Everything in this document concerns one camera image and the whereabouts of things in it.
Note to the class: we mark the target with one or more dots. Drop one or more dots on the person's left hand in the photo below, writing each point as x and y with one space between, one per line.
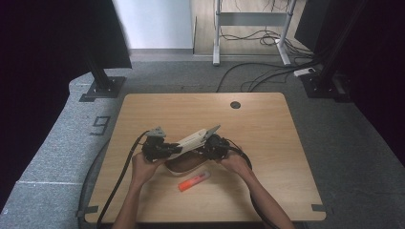
143 168

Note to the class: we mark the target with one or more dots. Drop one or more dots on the beige pencil case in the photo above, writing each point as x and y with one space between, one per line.
187 143

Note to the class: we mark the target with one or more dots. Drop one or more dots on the orange highlighter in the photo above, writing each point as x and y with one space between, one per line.
194 181

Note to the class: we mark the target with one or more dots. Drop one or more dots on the black metal stand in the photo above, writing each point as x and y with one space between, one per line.
103 84
324 79

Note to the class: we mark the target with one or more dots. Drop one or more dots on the white metal desk frame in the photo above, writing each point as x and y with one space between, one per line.
251 19

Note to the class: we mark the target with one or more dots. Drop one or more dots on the grey tape piece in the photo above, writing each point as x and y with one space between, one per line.
318 208
87 211

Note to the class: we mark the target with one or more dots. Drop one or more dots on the person's right hand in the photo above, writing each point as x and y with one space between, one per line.
235 163

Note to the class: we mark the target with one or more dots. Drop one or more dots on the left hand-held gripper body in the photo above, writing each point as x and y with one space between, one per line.
156 146

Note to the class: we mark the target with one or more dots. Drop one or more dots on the dark curtain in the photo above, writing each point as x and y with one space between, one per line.
375 63
57 38

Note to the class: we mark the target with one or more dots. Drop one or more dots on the round black table grommet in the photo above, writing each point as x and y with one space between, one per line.
235 105

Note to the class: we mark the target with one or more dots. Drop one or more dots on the grey tape floor mark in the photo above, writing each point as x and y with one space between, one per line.
101 124

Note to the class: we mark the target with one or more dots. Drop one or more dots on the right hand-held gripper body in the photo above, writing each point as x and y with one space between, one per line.
217 147

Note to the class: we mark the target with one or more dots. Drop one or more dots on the white power strip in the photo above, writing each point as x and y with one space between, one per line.
304 72

